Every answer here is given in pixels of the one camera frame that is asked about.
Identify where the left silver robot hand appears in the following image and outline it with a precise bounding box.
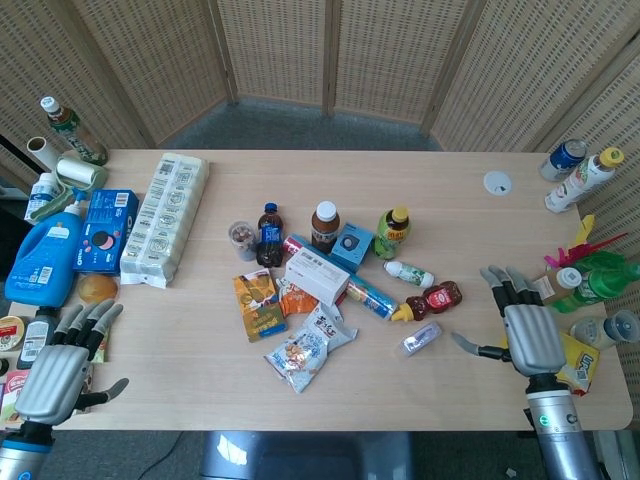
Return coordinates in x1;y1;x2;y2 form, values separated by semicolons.
13;298;130;432

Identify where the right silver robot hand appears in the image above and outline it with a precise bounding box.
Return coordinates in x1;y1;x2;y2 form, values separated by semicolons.
451;264;569;392

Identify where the green bottle yellow cap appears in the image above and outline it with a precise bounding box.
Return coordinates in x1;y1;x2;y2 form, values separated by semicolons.
374;204;412;260

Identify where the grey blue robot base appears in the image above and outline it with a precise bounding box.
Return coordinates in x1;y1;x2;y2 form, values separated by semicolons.
199;430;416;480

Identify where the dark bottle white label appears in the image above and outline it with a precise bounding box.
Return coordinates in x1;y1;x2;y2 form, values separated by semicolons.
16;308;59;371

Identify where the brown juice bottle white cap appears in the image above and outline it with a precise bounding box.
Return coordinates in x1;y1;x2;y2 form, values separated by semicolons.
529;267;584;306

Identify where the green soda bottle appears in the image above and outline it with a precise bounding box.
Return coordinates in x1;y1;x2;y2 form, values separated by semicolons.
552;252;640;314

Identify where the honey bear bottle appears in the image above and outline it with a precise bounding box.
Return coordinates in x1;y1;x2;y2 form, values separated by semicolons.
390;280;464;323

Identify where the blue detergent bottle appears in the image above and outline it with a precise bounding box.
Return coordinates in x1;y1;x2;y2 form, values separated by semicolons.
3;187;89;308

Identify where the small white bottle green label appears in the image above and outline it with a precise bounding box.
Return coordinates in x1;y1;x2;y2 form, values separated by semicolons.
383;260;436;288

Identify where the white bottle yellow cap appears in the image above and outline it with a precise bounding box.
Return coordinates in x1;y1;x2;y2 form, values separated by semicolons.
543;147;626;215

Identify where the small white bottle blue label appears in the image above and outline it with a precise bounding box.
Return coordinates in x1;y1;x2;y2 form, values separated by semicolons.
23;172;60;221

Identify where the tea bottle white cap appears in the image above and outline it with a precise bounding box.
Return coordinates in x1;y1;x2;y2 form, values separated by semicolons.
39;96;110;166

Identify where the cola bottle blue cap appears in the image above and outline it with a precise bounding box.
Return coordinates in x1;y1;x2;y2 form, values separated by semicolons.
255;201;285;267

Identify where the pink white carton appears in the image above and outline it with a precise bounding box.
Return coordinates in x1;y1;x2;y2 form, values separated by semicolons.
0;368;31;431

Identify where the yellow Lipton tea box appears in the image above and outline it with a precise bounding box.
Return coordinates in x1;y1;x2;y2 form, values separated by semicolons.
555;332;600;399

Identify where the green red snack packet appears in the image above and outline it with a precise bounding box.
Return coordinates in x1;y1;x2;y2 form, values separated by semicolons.
87;327;111;364

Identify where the round red white tin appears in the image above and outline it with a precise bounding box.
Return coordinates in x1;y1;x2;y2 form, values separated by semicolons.
0;314;30;351

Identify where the clear jar grey lid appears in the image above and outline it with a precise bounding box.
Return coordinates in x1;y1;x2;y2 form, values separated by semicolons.
569;309;640;351

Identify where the colourful feather shuttlecock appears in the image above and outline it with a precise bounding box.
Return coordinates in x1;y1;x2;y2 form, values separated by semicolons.
543;214;629;269

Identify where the wrapped orange bun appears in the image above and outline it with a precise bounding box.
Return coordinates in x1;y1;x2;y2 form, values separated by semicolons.
76;273;121;305

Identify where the clear plastic packet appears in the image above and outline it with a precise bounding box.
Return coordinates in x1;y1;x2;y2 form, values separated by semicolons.
399;321;444;358

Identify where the blue Oreo box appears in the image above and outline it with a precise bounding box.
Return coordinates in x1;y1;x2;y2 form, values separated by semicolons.
73;188;140;276

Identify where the blue chip tube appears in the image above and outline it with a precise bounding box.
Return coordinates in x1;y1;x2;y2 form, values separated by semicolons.
344;272;399;321

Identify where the blue drink can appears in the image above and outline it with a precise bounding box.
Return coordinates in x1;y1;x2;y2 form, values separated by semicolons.
538;138;589;182

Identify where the long white cracker package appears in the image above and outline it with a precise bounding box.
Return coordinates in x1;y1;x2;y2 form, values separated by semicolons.
119;153;210;290

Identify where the small blue box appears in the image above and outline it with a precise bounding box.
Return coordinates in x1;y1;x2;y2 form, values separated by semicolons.
333;222;374;270

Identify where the white snack bag red print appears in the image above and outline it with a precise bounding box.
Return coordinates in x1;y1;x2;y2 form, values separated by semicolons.
299;302;360;351

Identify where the green lint roller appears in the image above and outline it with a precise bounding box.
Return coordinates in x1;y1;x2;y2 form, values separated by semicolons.
24;155;109;225

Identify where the orange snack packet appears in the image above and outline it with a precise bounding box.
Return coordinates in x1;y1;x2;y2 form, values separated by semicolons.
274;279;321;319
232;268;289;344

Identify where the white rectangular box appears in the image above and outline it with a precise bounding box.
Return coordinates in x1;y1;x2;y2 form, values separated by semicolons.
284;248;351;306

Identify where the white cardboard tube roll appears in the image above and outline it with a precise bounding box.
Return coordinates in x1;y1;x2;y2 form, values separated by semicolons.
26;136;61;171

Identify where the clear cup of nuts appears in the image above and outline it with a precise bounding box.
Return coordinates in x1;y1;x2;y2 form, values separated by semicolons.
228;220;260;262

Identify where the white blue nut snack bag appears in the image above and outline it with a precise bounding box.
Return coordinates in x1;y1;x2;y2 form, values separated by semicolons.
263;329;334;395

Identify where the bamboo folding screen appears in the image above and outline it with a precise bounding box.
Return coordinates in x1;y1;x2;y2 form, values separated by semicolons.
0;0;640;351

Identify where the black floor cable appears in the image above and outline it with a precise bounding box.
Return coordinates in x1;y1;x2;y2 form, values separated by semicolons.
139;432;184;480

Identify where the white table cable grommet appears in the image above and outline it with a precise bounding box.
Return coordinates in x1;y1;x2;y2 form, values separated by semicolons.
483;170;515;195

